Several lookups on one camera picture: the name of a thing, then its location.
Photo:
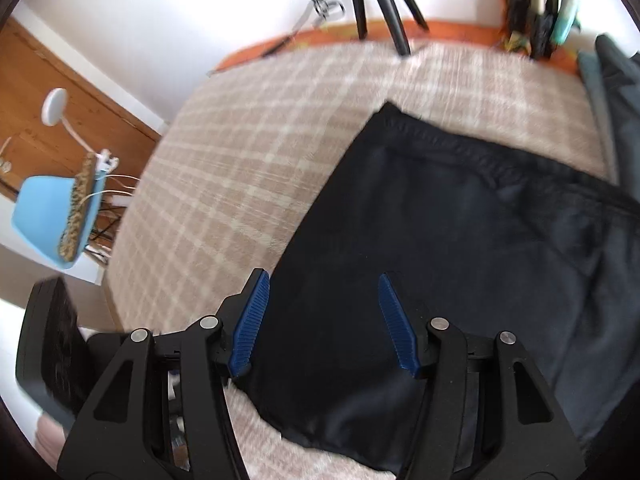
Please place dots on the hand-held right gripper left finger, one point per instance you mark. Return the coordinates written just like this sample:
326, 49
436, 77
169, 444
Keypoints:
250, 325

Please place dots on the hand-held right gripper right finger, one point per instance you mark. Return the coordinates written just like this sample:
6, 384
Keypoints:
397, 330

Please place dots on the black pants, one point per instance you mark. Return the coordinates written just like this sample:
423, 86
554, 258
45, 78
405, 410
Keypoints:
450, 240

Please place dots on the blue chair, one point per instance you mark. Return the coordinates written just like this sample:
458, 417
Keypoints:
42, 210

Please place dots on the leopard print cushion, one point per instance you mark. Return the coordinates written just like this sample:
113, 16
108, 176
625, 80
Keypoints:
80, 205

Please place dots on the beige checked blanket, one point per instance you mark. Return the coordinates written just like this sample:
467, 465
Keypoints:
240, 160

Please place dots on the white clip desk lamp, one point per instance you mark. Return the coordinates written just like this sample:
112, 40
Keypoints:
55, 105

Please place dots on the folded dark grey garment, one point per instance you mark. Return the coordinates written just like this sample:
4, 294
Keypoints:
615, 100

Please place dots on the black tripod legs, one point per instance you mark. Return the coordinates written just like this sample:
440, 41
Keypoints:
385, 5

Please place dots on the folded silver tripod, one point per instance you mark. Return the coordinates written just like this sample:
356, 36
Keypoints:
535, 5

